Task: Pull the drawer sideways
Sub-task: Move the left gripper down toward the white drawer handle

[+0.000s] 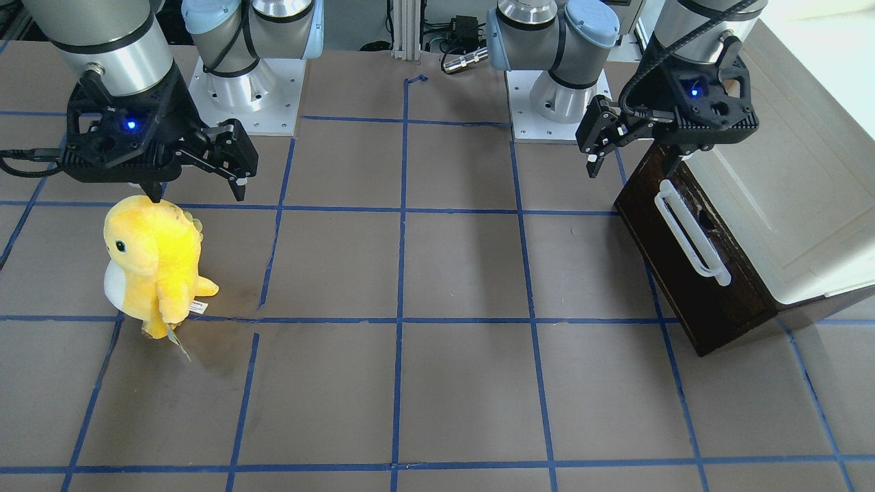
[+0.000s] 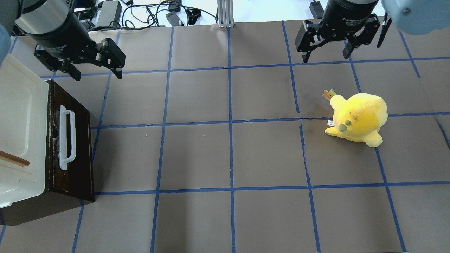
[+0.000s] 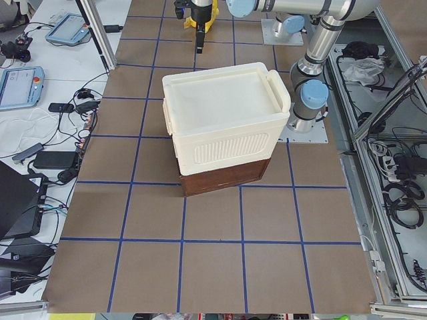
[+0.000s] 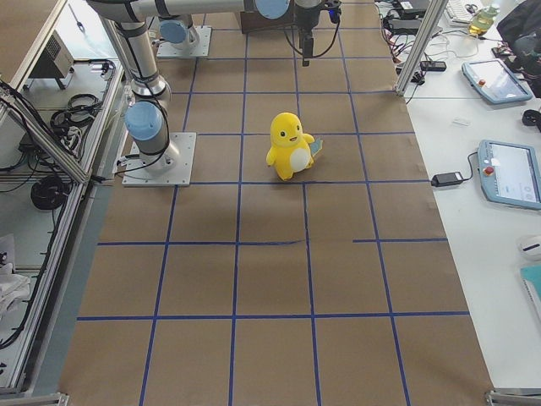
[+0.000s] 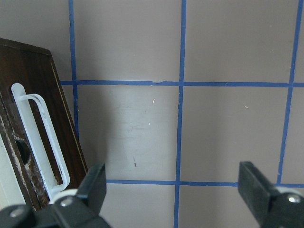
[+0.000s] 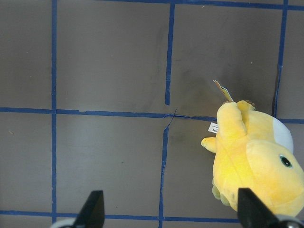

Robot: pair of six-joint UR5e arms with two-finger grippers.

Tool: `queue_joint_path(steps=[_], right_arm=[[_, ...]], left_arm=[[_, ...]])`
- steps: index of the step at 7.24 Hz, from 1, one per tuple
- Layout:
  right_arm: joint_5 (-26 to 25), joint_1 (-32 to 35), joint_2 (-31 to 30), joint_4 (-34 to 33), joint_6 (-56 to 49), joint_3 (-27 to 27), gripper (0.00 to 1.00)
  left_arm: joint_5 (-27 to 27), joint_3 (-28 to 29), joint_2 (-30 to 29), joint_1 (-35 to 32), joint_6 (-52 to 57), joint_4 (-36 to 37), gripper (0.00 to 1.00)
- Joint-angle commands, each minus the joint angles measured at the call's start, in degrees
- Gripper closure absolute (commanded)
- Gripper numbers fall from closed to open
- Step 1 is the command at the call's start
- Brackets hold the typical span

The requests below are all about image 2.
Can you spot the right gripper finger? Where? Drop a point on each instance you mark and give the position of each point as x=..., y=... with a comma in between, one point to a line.
x=308, y=38
x=366, y=36

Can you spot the dark brown wooden drawer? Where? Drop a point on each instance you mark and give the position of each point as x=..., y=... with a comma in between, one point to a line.
x=68, y=170

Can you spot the wooden cabinet handle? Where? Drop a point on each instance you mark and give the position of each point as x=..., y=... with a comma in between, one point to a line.
x=13, y=159

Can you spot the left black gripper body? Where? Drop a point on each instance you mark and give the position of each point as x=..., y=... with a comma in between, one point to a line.
x=62, y=36

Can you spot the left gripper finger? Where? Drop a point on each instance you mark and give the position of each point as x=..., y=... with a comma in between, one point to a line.
x=106, y=54
x=53, y=63

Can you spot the white plastic cabinet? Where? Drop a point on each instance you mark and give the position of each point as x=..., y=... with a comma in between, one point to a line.
x=23, y=131

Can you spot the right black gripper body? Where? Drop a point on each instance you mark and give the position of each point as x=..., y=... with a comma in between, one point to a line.
x=346, y=14

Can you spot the white drawer handle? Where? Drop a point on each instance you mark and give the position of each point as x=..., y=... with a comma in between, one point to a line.
x=67, y=137

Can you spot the yellow plush dinosaur toy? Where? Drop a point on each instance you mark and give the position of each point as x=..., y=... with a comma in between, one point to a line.
x=358, y=118

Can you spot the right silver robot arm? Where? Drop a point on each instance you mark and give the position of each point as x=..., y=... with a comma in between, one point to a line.
x=414, y=17

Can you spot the aluminium frame post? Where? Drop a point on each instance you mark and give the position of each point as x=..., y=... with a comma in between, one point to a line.
x=225, y=17

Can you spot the black power adapter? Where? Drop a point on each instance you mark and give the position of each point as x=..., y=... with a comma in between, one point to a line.
x=109, y=13

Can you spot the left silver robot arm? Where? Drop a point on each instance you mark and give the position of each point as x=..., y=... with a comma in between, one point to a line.
x=11, y=11

